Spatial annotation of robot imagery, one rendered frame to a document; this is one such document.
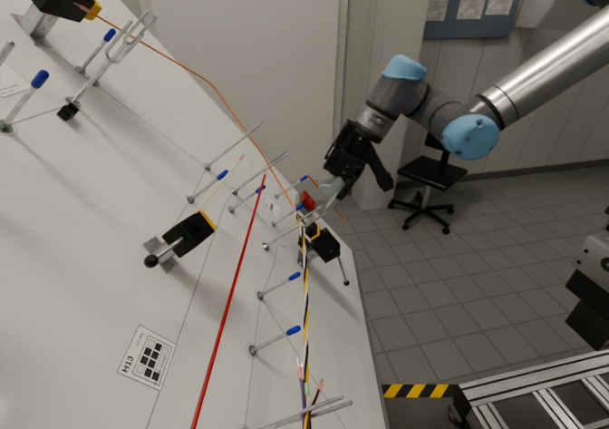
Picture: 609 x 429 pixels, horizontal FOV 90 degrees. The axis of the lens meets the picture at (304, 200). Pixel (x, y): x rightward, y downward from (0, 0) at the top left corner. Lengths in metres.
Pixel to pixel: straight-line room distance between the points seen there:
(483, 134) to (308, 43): 1.99
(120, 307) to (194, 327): 0.09
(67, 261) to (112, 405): 0.14
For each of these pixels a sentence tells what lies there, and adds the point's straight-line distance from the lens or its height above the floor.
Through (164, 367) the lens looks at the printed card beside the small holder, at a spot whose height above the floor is 1.26.
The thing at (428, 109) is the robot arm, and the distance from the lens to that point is 0.67.
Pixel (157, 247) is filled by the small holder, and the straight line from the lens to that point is 0.42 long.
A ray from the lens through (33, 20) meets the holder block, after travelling 0.58.
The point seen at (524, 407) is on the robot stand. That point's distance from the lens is 1.73.
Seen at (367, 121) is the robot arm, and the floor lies 1.38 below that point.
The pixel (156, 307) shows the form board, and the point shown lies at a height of 1.29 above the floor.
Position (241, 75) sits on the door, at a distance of 2.42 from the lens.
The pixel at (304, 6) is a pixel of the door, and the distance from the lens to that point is 2.43.
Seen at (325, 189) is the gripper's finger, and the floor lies 1.22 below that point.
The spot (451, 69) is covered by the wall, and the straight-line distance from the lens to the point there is 3.04.
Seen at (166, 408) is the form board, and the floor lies 1.25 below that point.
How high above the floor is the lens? 1.58
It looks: 33 degrees down
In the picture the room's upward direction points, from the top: straight up
